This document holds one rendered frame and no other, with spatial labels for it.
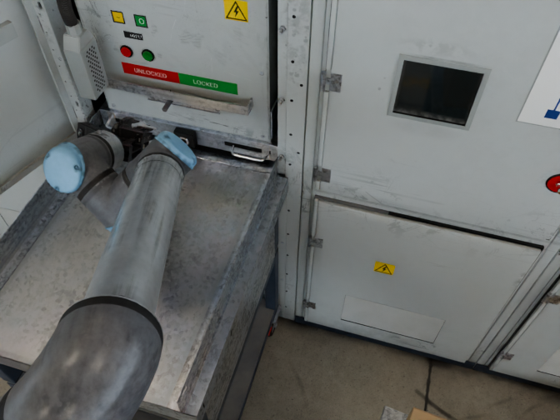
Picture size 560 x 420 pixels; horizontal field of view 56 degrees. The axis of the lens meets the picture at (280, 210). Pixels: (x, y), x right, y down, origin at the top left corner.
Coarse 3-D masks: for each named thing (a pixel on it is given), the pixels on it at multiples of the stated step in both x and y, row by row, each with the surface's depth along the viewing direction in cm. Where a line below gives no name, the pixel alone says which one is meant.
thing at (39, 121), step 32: (0, 0) 122; (0, 32) 124; (32, 32) 133; (0, 64) 130; (32, 64) 137; (0, 96) 134; (32, 96) 142; (64, 96) 147; (0, 128) 138; (32, 128) 146; (64, 128) 156; (0, 160) 142; (32, 160) 151; (0, 192) 144
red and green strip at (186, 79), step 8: (128, 64) 138; (128, 72) 141; (136, 72) 140; (144, 72) 139; (152, 72) 138; (160, 72) 137; (168, 72) 136; (176, 72) 136; (168, 80) 138; (176, 80) 138; (184, 80) 137; (192, 80) 136; (200, 80) 135; (208, 80) 134; (216, 80) 134; (208, 88) 137; (216, 88) 136; (224, 88) 135; (232, 88) 134
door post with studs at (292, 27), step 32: (288, 0) 107; (288, 32) 112; (288, 64) 118; (288, 96) 125; (288, 128) 133; (288, 160) 142; (288, 192) 153; (288, 224) 164; (288, 256) 178; (288, 288) 195
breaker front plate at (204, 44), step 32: (96, 0) 126; (128, 0) 123; (160, 0) 120; (192, 0) 118; (256, 0) 114; (96, 32) 133; (160, 32) 127; (192, 32) 125; (224, 32) 122; (256, 32) 120; (160, 64) 135; (192, 64) 132; (224, 64) 129; (256, 64) 127; (128, 96) 147; (224, 96) 137; (256, 96) 134; (224, 128) 146; (256, 128) 143
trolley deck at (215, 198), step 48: (192, 192) 144; (240, 192) 144; (48, 240) 134; (96, 240) 134; (192, 240) 134; (48, 288) 125; (192, 288) 125; (240, 288) 125; (0, 336) 118; (48, 336) 118; (192, 336) 118
